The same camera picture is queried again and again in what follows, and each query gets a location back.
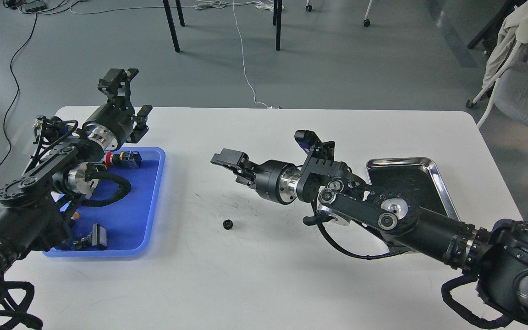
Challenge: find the black table leg right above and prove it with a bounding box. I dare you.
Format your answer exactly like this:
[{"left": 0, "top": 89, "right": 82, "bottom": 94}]
[{"left": 273, "top": 0, "right": 283, "bottom": 51}]

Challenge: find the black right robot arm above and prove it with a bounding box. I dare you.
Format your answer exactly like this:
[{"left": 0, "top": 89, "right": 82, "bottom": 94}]
[{"left": 211, "top": 130, "right": 528, "bottom": 329}]

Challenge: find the black switch block part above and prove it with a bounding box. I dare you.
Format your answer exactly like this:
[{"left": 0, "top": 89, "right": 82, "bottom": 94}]
[{"left": 73, "top": 223, "right": 108, "bottom": 251}]

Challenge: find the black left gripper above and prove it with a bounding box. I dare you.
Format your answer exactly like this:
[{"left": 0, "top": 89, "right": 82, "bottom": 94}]
[{"left": 82, "top": 68, "right": 153, "bottom": 152}]

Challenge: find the black table leg left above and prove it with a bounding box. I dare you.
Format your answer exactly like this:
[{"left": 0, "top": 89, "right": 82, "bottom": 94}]
[{"left": 163, "top": 0, "right": 185, "bottom": 53}]

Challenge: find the small black gear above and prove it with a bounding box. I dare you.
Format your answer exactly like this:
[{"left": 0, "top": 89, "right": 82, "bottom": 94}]
[{"left": 222, "top": 219, "right": 233, "bottom": 230}]

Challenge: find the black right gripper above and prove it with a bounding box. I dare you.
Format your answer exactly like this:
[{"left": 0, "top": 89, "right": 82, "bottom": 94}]
[{"left": 211, "top": 149, "right": 301, "bottom": 204}]

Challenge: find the beige cloth on chair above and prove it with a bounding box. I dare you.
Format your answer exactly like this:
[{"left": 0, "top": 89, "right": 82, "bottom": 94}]
[{"left": 473, "top": 5, "right": 528, "bottom": 127}]

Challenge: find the black floor cable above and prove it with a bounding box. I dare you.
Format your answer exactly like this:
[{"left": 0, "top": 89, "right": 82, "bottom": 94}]
[{"left": 0, "top": 0, "right": 86, "bottom": 207}]

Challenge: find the blue plastic tray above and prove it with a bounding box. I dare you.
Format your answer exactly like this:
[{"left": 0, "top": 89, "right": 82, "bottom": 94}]
[{"left": 44, "top": 147, "right": 166, "bottom": 258}]

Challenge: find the shiny metal tray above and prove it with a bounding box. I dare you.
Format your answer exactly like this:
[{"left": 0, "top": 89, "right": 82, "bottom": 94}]
[{"left": 366, "top": 157, "right": 459, "bottom": 221}]

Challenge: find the white floor cable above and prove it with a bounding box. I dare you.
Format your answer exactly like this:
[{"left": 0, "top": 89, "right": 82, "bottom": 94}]
[{"left": 194, "top": 0, "right": 286, "bottom": 110}]

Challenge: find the black table leg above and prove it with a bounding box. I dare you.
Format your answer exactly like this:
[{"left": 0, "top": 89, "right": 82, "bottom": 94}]
[
  {"left": 163, "top": 0, "right": 185, "bottom": 53},
  {"left": 273, "top": 0, "right": 283, "bottom": 51}
]

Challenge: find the red pushbutton switch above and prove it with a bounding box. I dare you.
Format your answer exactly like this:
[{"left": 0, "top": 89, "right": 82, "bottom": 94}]
[{"left": 102, "top": 151, "right": 142, "bottom": 169}]

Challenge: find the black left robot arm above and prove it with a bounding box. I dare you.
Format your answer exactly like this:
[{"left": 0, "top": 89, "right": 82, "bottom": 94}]
[{"left": 0, "top": 68, "right": 152, "bottom": 330}]

